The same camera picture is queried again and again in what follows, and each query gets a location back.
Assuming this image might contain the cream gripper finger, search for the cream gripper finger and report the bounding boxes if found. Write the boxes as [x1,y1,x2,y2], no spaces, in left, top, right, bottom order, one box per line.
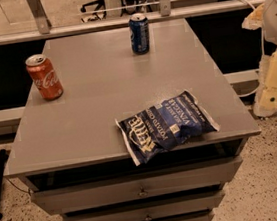
[242,4,264,30]

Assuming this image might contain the blue Kettle chip bag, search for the blue Kettle chip bag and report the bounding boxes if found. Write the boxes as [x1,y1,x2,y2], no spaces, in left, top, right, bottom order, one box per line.
[116,91,220,166]

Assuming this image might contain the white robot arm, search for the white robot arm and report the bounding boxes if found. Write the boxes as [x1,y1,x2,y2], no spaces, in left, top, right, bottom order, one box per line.
[242,0,277,117]

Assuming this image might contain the blue Pepsi can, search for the blue Pepsi can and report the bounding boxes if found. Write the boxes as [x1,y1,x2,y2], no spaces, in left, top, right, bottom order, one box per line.
[129,13,150,54]

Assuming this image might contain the red Coca-Cola can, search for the red Coca-Cola can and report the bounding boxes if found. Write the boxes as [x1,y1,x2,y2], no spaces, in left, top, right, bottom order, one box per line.
[26,54,64,101]

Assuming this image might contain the black office chair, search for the black office chair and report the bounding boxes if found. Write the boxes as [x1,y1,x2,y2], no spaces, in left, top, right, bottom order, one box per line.
[80,0,107,22]

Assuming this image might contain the grey metal railing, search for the grey metal railing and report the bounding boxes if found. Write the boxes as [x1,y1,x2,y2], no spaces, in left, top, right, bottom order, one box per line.
[0,0,265,45]

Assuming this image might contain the grey drawer cabinet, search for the grey drawer cabinet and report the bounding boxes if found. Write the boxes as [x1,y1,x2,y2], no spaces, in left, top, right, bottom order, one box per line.
[7,19,259,221]

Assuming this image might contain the white cable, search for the white cable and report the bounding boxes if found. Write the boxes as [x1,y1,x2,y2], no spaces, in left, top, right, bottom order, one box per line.
[225,0,274,99]

